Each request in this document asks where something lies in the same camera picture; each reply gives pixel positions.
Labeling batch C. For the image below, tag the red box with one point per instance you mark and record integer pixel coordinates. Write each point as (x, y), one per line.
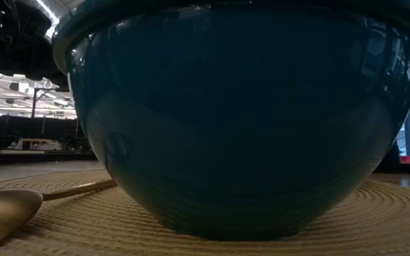
(409, 160)

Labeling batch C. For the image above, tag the round woven straw placemat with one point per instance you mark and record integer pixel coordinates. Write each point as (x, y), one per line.
(84, 227)

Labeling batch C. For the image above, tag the black workstation overhead frame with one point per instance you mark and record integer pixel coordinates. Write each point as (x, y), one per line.
(34, 103)

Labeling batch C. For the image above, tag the black workstation table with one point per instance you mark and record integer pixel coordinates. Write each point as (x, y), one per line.
(41, 129)

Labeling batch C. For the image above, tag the teal glossy bowl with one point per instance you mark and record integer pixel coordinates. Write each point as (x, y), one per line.
(240, 124)

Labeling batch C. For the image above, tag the black ceiling spotlight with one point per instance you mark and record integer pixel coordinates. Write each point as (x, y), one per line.
(14, 86)

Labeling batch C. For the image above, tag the wooden spoon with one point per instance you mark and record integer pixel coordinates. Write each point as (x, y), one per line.
(2, 213)

